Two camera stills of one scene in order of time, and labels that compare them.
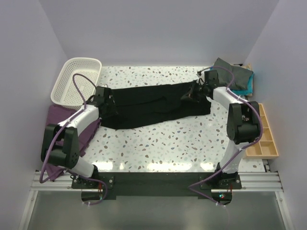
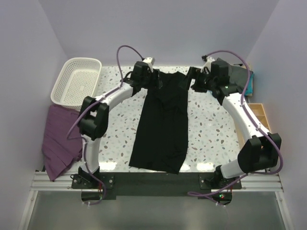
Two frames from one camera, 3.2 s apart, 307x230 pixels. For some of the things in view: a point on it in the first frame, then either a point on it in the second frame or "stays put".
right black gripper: (191, 94) to (193, 73)
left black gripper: (113, 109) to (157, 83)
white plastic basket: (77, 79) stays put
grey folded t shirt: (233, 76) stays put
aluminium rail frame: (252, 182) stays put
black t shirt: (127, 107) to (160, 143)
